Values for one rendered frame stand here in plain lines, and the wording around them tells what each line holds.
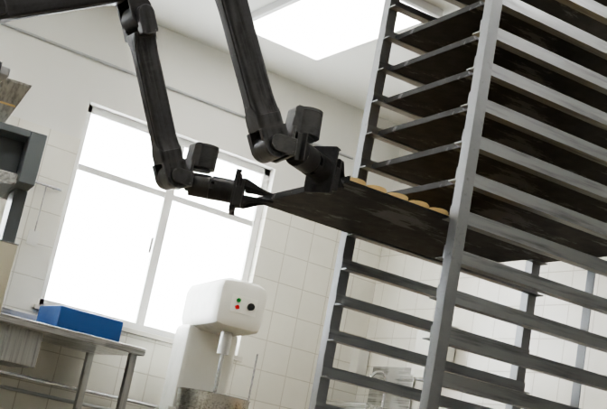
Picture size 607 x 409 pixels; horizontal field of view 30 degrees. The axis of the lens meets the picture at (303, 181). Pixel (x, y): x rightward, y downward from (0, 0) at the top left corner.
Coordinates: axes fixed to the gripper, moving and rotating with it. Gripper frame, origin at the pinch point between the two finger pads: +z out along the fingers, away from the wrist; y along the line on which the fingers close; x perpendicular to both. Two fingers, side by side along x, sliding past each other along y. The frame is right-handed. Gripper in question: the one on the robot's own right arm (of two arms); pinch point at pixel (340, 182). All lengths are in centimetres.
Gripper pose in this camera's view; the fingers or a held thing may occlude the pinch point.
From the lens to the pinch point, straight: 243.4
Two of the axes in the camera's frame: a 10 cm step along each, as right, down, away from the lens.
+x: 8.6, 0.3, -5.0
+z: 4.7, 3.1, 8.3
